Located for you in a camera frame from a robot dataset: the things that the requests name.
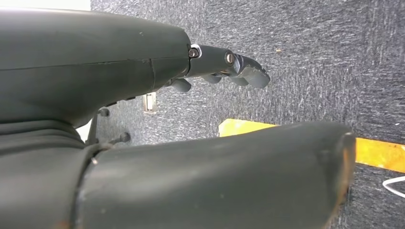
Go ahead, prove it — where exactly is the floor socket with white plug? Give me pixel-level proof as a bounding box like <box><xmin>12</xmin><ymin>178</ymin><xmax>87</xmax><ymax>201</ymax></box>
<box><xmin>142</xmin><ymin>92</ymin><xmax>157</xmax><ymax>115</ymax></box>

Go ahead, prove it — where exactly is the yellow floor tape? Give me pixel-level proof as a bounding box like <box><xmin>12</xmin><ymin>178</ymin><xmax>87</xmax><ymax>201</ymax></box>
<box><xmin>218</xmin><ymin>118</ymin><xmax>405</xmax><ymax>174</ymax></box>

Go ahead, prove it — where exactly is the black metal leg frame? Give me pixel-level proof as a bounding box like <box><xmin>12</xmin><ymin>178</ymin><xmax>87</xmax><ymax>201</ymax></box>
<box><xmin>86</xmin><ymin>107</ymin><xmax>131</xmax><ymax>146</ymax></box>

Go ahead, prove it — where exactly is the white floor cable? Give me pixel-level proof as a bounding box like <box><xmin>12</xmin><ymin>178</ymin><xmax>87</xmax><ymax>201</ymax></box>
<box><xmin>382</xmin><ymin>176</ymin><xmax>405</xmax><ymax>199</ymax></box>

